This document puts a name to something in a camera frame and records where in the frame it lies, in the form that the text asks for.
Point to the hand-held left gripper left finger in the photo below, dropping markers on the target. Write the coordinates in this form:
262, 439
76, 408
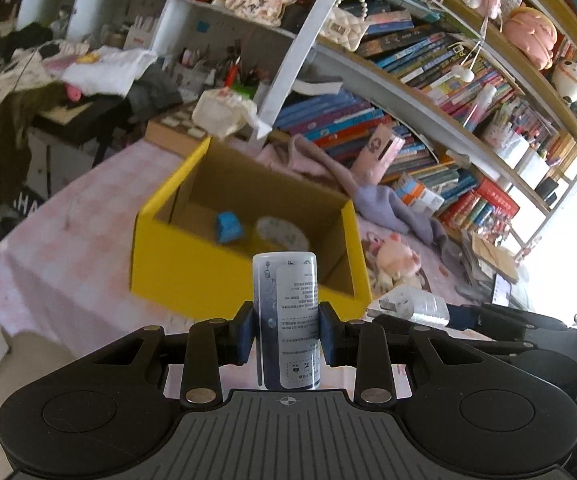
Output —
246, 335

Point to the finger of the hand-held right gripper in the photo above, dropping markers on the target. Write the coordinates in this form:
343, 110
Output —
508, 344
461, 316

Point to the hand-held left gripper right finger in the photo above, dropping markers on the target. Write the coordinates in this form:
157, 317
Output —
329, 335

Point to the white dark-label bottle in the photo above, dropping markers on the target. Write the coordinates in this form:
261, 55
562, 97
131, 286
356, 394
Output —
288, 320

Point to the white power adapter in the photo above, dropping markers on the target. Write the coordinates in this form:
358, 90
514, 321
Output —
413, 305

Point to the pink plush pig toy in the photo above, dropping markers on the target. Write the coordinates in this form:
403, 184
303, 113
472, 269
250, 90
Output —
398, 257

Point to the yellow cardboard box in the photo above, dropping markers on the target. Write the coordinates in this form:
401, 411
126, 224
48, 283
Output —
183, 270

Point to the small blue plastic item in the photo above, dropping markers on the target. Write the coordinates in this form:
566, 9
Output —
228, 227

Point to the yellow tape roll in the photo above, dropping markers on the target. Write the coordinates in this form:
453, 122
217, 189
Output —
268, 225

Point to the black smartphone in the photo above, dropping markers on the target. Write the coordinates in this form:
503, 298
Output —
501, 290

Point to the stack of brown notebooks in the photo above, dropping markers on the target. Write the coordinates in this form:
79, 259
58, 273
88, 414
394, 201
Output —
488, 255

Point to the red boxed book set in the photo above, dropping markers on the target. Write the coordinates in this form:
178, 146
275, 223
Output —
493, 197

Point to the stack of orange blue boxes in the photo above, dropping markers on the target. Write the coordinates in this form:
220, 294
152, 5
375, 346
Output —
416, 192

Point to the pink purple scarf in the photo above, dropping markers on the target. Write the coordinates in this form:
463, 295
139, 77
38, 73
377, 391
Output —
388, 205

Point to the white pen holder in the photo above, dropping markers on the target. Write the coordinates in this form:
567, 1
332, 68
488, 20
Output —
533, 167

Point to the clear pen holder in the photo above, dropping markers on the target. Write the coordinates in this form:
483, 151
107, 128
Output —
512, 151

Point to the tall pink printed box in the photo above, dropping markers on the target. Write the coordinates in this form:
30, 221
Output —
376, 152

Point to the row of blue books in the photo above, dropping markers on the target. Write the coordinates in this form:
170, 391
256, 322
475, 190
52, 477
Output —
328, 120

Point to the wooden chessboard box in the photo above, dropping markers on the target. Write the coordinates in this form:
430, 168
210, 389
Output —
168, 132

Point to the cream tissue pack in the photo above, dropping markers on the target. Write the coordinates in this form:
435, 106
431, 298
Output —
223, 110

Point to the green cup with pens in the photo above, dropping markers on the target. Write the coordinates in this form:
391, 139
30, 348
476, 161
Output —
244, 91

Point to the open grey book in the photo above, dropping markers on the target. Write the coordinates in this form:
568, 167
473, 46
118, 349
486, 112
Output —
318, 86

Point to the black printed bag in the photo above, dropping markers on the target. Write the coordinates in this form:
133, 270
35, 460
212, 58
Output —
23, 210

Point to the white round cat figurine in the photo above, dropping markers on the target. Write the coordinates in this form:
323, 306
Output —
568, 82

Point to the dark grey garment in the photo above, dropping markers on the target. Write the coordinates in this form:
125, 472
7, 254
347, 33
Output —
153, 92

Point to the row of colourful books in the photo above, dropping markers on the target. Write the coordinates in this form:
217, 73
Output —
418, 55

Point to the black side table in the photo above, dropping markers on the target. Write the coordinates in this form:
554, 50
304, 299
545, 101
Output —
83, 120

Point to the pink round plush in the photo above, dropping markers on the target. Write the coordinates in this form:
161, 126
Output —
528, 35

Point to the white shelf unit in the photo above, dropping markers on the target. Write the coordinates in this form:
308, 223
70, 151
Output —
308, 45

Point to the white shirt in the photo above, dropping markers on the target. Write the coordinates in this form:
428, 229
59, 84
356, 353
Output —
108, 70

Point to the white quilted handbag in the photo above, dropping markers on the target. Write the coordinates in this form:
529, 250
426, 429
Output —
346, 30

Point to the brown cloth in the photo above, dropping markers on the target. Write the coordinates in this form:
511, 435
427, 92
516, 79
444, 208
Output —
3, 140

